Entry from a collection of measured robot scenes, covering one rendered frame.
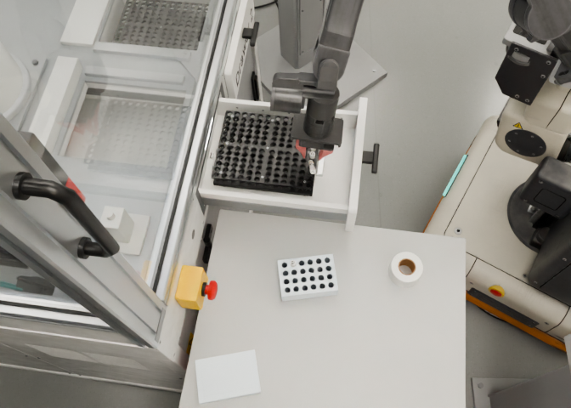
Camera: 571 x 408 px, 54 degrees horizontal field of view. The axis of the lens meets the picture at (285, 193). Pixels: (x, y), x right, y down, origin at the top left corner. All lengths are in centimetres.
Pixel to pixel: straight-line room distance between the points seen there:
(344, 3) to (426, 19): 178
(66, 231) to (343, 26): 59
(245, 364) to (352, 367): 22
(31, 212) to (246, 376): 74
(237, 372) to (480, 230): 101
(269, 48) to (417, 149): 78
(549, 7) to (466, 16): 178
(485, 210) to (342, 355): 89
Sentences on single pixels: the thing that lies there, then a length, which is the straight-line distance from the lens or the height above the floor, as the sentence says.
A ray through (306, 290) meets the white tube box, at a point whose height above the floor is 76.
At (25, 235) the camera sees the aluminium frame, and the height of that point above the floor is 149.
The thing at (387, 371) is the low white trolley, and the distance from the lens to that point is 126.
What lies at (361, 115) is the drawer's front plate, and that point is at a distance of 128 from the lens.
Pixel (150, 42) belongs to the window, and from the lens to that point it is 92.
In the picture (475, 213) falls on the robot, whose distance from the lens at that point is 195.
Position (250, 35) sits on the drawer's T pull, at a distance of 145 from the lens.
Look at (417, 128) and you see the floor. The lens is 240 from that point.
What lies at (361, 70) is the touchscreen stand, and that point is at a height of 3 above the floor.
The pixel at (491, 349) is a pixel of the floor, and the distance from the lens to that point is 213.
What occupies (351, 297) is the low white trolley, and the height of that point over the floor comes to 76.
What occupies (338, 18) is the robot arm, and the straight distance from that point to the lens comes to 101.
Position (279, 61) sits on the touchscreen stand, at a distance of 251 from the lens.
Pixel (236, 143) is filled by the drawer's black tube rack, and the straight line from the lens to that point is 128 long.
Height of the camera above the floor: 199
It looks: 64 degrees down
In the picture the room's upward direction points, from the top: 4 degrees counter-clockwise
